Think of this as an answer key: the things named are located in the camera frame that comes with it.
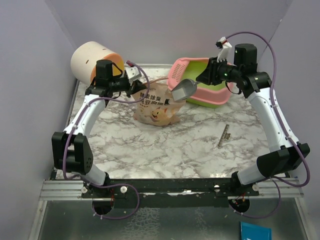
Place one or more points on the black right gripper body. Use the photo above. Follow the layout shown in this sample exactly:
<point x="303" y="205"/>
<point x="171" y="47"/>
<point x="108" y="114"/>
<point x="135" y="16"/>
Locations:
<point x="222" y="72"/>

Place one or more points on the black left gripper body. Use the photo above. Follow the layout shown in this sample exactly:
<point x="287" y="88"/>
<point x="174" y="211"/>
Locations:
<point x="120" y="84"/>

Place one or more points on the metal litter scoop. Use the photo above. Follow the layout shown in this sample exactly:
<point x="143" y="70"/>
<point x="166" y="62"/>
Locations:
<point x="184" y="89"/>

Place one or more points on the cat litter paper bag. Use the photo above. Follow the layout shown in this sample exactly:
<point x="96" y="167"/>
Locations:
<point x="158" y="107"/>

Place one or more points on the metal ruler bag clip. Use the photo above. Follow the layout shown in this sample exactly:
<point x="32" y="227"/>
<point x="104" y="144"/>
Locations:
<point x="225" y="136"/>

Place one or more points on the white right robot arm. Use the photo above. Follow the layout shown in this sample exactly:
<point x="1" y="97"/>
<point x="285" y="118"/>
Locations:
<point x="286" y="151"/>

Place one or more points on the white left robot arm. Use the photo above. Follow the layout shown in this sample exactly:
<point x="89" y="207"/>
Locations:
<point x="71" y="149"/>

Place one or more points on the pink green litter box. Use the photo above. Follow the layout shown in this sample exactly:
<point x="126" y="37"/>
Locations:
<point x="210" y="96"/>

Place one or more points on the cream round cat scratcher drum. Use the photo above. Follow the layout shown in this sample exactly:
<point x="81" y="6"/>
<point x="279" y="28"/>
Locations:
<point x="84" y="59"/>

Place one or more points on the blue card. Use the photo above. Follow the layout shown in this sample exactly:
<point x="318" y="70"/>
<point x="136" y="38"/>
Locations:
<point x="254" y="232"/>

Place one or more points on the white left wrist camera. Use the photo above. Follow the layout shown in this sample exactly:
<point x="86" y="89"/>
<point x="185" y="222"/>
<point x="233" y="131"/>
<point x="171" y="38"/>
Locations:
<point x="133" y="73"/>

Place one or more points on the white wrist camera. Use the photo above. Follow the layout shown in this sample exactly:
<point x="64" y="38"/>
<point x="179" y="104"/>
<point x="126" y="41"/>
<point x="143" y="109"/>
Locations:
<point x="133" y="73"/>
<point x="225" y="48"/>

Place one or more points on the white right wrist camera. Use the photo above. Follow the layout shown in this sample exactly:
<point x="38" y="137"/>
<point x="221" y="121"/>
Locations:
<point x="225" y="48"/>

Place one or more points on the aluminium extrusion frame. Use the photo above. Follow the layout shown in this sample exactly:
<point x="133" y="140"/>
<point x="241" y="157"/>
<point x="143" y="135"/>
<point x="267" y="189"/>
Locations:
<point x="60" y="190"/>

